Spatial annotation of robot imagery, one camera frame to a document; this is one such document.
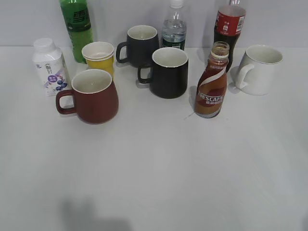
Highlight clear water bottle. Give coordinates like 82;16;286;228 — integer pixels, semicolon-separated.
161;0;187;50

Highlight yellow paper cup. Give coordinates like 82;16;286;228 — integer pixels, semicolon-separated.
81;41;114;78

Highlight white ceramic mug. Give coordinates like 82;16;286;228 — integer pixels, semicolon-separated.
232;45;283;96

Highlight dark grey mug rear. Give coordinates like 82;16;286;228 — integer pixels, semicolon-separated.
116;25;159;68

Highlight brown Nescafe coffee bottle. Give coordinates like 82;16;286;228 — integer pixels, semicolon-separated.
194;41;230;118

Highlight green soda bottle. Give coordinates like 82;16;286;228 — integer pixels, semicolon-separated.
59;0;93;63

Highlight cola bottle red label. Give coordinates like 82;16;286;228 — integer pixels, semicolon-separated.
214;0;246;72

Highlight white blueberry yogurt bottle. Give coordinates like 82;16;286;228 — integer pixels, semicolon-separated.
32;38;71;96

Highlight red ceramic mug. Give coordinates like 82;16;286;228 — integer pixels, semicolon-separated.
55;69;119;124

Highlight black ceramic mug front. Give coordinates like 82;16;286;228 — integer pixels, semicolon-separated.
137;47;189;99

